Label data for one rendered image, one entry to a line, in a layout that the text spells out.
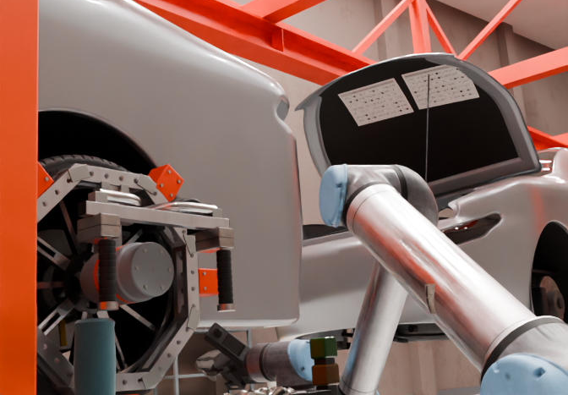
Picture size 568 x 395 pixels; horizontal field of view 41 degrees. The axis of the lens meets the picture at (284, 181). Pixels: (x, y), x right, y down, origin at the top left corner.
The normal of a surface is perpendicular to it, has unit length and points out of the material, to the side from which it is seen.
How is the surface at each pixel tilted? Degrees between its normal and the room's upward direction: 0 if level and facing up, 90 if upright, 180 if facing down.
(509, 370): 95
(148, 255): 90
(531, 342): 52
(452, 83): 141
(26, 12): 90
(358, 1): 90
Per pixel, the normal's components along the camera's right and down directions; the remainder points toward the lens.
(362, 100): -0.34, 0.71
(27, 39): 0.74, -0.21
